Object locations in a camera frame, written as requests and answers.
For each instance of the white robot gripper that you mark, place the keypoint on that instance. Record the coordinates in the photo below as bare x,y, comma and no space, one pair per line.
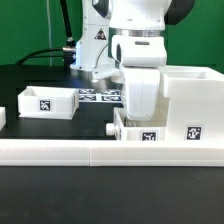
140,91

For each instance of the white front drawer box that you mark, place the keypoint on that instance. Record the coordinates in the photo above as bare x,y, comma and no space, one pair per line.
126,130

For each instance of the white drawer box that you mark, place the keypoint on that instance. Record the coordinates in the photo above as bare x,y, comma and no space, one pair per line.
126,130
48,102

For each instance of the white drawer cabinet housing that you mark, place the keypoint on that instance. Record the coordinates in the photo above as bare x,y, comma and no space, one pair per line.
195,103

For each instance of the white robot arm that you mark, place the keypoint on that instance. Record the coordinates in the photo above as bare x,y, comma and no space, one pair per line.
122,40

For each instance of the white rear drawer box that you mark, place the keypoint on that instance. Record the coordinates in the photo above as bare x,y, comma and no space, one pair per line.
48,102

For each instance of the white fiducial marker sheet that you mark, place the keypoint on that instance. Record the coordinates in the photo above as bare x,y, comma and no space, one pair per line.
109,96

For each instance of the white block at left edge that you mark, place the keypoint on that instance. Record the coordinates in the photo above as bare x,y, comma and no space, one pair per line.
2,117

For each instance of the white L-shaped border fence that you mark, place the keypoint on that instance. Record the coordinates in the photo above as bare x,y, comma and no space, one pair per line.
24,152

